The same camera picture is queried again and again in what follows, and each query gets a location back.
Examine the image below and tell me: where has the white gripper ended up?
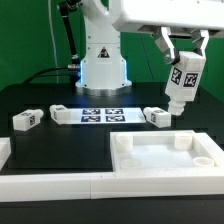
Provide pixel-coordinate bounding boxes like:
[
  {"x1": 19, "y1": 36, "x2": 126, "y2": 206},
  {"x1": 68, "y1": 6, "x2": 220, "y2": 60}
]
[{"x1": 109, "y1": 0, "x2": 224, "y2": 64}]

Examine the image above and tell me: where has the white square tabletop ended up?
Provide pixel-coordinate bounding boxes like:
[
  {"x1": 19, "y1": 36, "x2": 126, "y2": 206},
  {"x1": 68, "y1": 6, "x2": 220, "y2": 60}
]
[{"x1": 110, "y1": 130, "x2": 224, "y2": 173}]

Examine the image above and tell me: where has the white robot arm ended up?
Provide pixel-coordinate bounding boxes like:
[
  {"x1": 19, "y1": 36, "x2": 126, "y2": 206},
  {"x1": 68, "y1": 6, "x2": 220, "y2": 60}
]
[{"x1": 77, "y1": 0, "x2": 224, "y2": 96}]

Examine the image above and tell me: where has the white right fence bar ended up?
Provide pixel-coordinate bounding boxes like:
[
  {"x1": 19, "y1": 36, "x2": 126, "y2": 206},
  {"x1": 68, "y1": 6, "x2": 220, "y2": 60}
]
[{"x1": 193, "y1": 133, "x2": 224, "y2": 167}]

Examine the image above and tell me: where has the white fence bar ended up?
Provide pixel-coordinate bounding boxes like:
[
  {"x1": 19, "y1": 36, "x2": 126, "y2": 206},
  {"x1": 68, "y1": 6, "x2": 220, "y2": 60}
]
[
  {"x1": 193, "y1": 133, "x2": 224, "y2": 167},
  {"x1": 0, "y1": 138, "x2": 11, "y2": 170},
  {"x1": 0, "y1": 167, "x2": 224, "y2": 202}
]

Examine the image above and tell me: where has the white sheet with fiducial markers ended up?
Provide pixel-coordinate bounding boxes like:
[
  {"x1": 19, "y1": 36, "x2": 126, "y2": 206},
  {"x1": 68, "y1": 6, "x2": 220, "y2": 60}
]
[{"x1": 65, "y1": 108, "x2": 146, "y2": 124}]

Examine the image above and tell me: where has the white front fence bar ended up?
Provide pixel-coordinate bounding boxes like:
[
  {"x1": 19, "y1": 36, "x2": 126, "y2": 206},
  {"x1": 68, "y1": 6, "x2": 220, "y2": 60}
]
[{"x1": 0, "y1": 167, "x2": 224, "y2": 202}]

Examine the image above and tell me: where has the white left fence bar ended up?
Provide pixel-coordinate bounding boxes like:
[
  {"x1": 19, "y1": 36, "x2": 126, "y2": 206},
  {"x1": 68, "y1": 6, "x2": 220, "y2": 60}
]
[{"x1": 0, "y1": 138, "x2": 11, "y2": 170}]

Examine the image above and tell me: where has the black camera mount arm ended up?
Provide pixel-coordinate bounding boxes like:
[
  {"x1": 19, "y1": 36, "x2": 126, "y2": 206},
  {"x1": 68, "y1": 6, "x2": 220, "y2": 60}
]
[{"x1": 58, "y1": 0, "x2": 81, "y2": 64}]

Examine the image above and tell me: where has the white hanging cable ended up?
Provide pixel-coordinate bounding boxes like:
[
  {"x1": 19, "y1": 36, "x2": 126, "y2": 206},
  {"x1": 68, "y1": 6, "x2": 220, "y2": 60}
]
[{"x1": 47, "y1": 0, "x2": 60, "y2": 84}]

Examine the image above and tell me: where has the black cable on table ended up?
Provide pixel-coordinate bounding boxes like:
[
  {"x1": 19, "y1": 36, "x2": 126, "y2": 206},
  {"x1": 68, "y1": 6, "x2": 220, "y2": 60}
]
[{"x1": 22, "y1": 66, "x2": 80, "y2": 84}]

